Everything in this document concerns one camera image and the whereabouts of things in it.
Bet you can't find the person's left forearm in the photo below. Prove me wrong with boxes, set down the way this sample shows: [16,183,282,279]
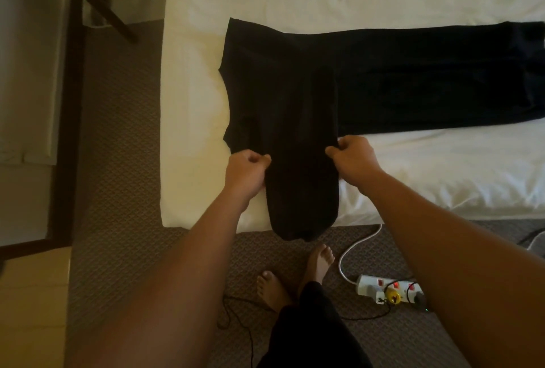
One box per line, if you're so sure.
[68,193,252,368]

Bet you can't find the person's right hand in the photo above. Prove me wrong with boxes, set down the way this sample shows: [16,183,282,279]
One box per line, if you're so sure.
[324,135,384,194]

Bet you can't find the black t-shirt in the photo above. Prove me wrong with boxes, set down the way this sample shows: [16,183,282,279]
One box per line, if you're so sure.
[218,16,545,242]

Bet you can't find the person's right forearm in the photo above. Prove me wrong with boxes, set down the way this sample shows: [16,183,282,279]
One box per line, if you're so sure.
[358,172,545,368]

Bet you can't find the white power strip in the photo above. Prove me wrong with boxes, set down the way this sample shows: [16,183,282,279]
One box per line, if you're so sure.
[355,273,429,310]

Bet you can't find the white bed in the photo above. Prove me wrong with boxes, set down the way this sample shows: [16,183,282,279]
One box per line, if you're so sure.
[159,0,545,234]

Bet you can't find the person's left leg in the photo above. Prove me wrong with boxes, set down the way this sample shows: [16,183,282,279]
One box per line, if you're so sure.
[255,270,342,368]

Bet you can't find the thin white cord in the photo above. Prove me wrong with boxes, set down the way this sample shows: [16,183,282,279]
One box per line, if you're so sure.
[338,223,384,286]

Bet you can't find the person's right leg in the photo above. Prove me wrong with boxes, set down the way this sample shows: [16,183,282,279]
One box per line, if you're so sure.
[298,243,374,368]

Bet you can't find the person's left hand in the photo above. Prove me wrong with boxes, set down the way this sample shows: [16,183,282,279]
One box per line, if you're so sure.
[224,149,274,210]

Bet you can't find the person's leg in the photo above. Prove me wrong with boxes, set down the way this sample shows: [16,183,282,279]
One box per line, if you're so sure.
[298,243,374,368]
[255,270,342,368]

